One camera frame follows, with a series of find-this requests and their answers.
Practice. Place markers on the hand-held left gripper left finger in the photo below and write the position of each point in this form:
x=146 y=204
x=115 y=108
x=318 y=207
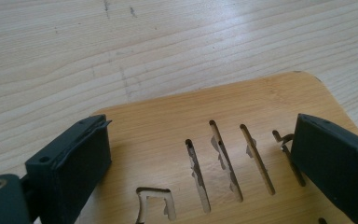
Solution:
x=71 y=168

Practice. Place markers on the wooden coaster with cutouts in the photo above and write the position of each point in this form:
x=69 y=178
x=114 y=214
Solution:
x=167 y=124

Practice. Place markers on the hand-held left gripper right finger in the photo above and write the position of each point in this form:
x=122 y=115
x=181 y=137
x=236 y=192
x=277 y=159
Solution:
x=338 y=168

